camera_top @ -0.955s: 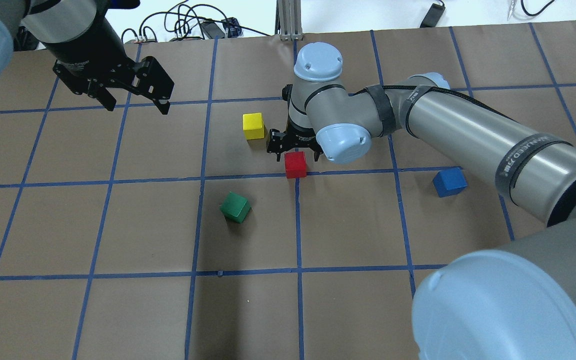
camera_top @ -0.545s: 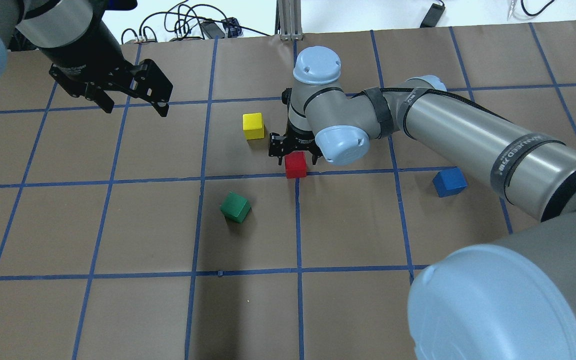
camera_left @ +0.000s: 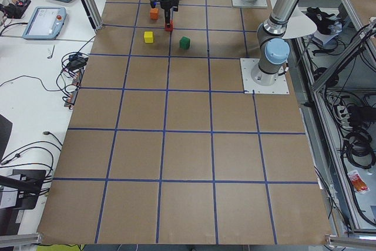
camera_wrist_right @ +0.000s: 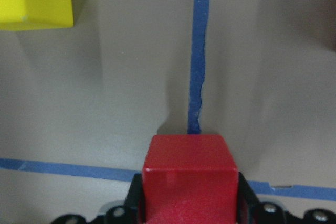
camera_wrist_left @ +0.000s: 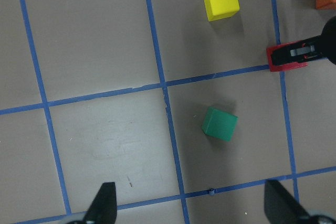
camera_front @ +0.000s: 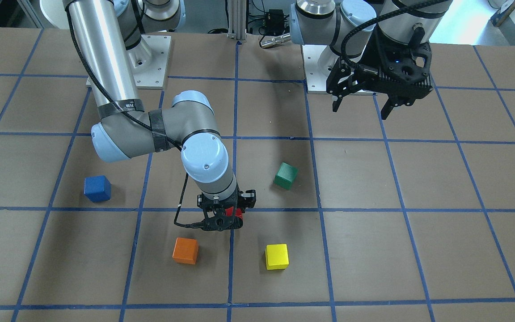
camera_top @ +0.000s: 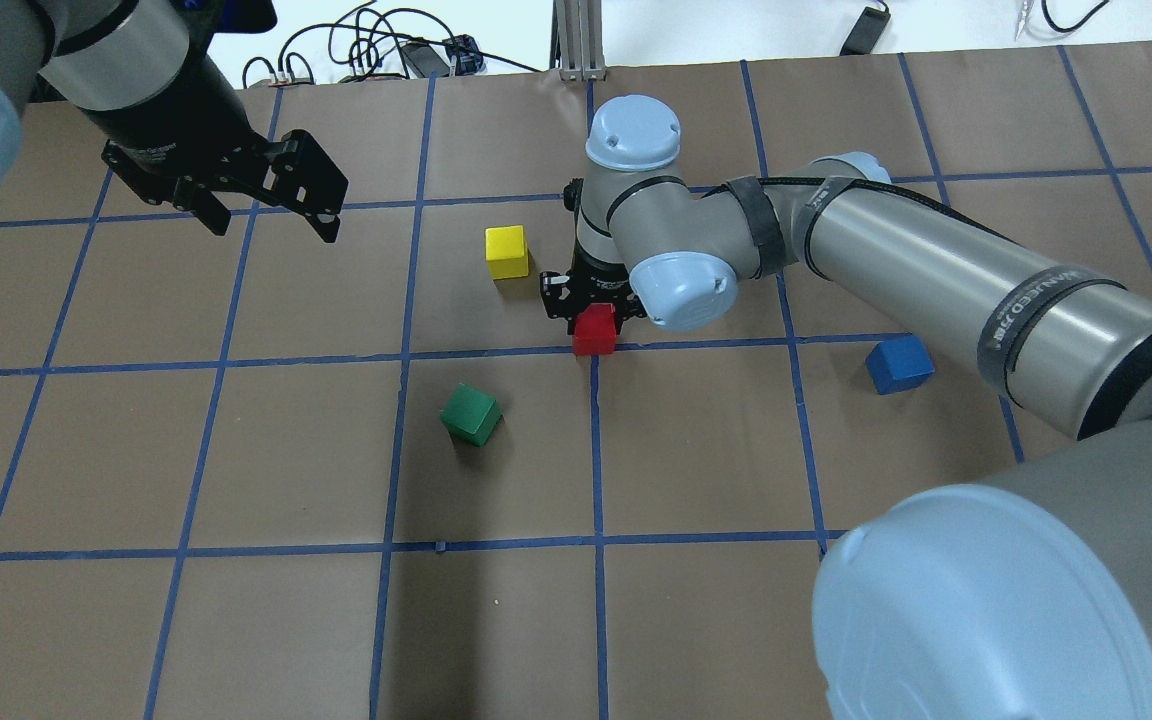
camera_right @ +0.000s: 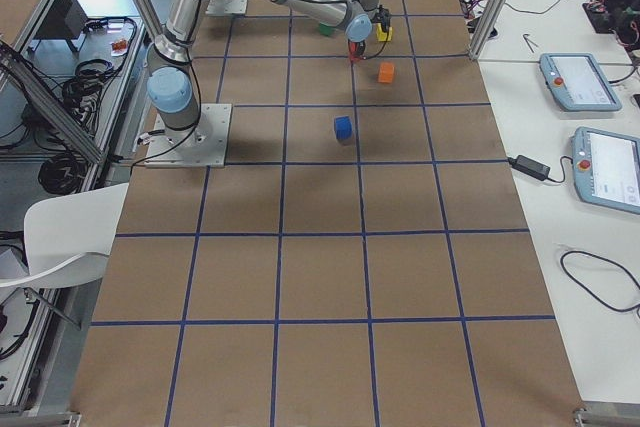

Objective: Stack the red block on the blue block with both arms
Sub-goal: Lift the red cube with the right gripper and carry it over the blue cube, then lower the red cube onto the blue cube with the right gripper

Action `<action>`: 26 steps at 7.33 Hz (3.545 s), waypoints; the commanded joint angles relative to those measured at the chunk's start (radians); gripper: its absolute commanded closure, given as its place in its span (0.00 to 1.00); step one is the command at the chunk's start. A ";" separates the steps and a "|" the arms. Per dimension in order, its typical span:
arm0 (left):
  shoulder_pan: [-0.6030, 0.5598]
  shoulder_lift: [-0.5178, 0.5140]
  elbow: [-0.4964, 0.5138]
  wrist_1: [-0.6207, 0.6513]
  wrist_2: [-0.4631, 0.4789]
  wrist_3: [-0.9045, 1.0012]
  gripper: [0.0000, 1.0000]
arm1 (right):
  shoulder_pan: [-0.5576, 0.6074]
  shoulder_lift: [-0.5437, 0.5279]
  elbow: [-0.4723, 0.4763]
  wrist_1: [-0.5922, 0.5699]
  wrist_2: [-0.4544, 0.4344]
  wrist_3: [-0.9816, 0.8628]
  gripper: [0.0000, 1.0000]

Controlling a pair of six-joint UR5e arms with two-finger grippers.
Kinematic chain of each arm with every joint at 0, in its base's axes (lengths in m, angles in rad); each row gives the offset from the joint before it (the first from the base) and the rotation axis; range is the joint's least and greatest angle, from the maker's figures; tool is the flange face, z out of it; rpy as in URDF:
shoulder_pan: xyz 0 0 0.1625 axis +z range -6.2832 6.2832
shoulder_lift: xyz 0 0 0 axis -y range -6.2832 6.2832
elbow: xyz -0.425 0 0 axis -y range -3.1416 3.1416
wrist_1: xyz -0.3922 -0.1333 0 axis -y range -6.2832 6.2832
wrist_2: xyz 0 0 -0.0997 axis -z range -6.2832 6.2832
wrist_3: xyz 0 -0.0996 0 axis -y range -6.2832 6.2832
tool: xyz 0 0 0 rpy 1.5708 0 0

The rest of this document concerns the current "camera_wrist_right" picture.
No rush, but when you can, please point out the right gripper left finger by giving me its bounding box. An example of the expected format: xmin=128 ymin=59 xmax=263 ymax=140
xmin=52 ymin=173 xmax=144 ymax=224

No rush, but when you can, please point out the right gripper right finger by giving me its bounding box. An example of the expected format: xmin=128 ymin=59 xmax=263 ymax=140
xmin=236 ymin=172 xmax=335 ymax=224

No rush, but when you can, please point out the red wooden block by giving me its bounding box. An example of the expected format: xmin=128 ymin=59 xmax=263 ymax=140
xmin=142 ymin=134 xmax=238 ymax=223

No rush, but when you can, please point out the yellow wooden block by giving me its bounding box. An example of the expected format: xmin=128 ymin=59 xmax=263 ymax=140
xmin=1 ymin=0 xmax=74 ymax=31

